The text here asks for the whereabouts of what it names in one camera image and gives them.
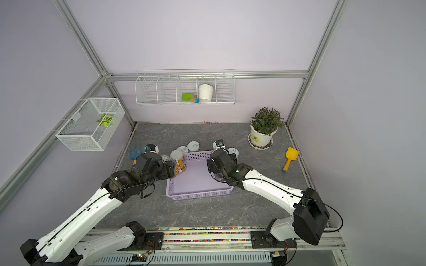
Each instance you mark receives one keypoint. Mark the yellow toy shovel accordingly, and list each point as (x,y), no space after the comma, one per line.
(291,155)

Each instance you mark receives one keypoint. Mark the white wire side basket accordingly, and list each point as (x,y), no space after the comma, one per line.
(82,132)

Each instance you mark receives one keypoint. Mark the blue toy rake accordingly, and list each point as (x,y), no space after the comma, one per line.
(135,153)

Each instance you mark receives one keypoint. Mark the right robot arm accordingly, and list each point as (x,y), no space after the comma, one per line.
(308,214)

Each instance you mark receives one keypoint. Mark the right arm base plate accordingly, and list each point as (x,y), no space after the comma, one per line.
(262,240)

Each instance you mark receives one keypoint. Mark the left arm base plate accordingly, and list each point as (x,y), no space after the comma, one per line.
(150,241)

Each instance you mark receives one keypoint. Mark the small white empty pot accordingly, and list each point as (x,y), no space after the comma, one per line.
(205,93)

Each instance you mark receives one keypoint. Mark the white wire wall shelf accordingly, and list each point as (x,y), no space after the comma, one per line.
(165,87)

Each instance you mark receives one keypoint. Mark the aluminium mounting rail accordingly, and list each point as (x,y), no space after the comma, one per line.
(230,239)

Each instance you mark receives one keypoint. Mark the lavender plastic basket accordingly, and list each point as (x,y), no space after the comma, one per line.
(195,181)

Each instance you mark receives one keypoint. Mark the small green label can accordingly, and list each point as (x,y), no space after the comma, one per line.
(193,146)

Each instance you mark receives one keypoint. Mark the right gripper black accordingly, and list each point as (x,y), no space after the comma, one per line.
(214,168)

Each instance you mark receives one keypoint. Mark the small pink label can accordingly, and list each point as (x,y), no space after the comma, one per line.
(183,149)

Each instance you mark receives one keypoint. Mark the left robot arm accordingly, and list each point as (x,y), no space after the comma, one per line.
(64,246)

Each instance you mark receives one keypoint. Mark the green toy in side basket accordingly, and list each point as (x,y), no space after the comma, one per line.
(107,120)

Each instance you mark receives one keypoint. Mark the small yellow label can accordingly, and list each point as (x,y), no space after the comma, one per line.
(233,152)

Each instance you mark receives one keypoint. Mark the blue Progresso soup can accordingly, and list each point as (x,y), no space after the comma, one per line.
(166,158)

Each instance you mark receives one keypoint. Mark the green toy scoop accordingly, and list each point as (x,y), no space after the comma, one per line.
(187,97)

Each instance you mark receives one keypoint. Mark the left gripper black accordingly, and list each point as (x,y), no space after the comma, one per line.
(166,174)

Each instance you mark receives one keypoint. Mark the potted green plant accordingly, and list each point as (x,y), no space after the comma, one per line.
(264,125)

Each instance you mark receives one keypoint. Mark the tall yellow orange can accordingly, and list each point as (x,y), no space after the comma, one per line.
(178,159)

